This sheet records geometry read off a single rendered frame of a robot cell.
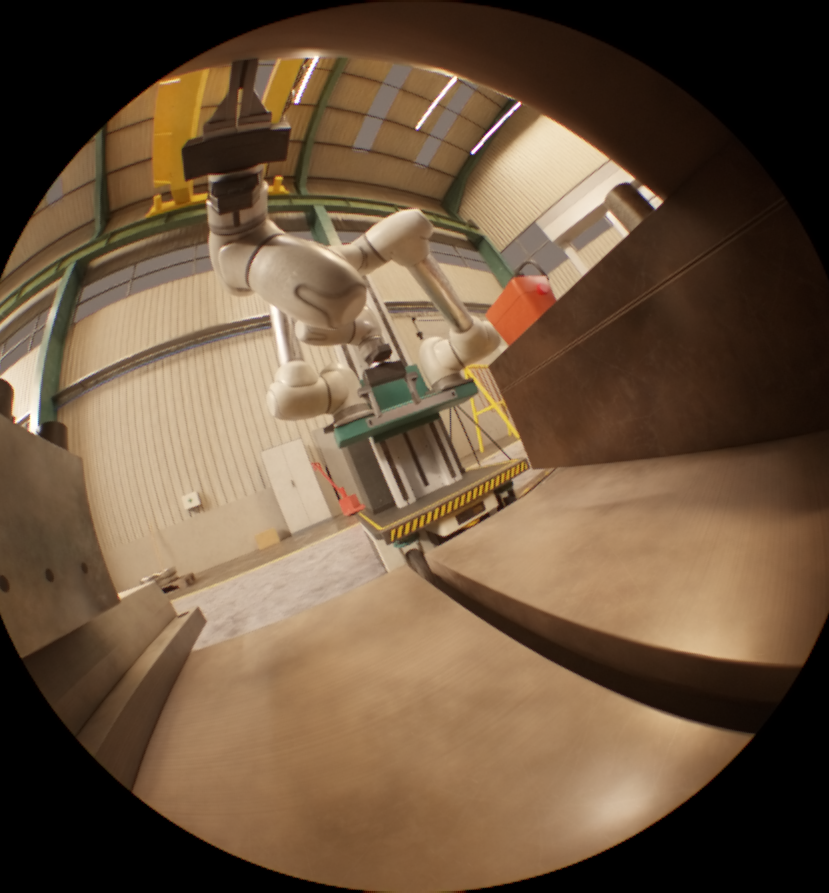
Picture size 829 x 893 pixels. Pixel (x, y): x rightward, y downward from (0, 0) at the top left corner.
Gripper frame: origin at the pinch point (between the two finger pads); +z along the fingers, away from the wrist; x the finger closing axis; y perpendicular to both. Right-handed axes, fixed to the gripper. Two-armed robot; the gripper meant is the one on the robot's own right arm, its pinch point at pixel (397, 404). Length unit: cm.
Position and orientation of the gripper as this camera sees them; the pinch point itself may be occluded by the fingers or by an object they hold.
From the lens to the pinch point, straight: 84.1
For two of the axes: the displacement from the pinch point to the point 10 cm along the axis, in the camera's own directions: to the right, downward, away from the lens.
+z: 3.9, 9.2, -0.5
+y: -2.9, 1.7, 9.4
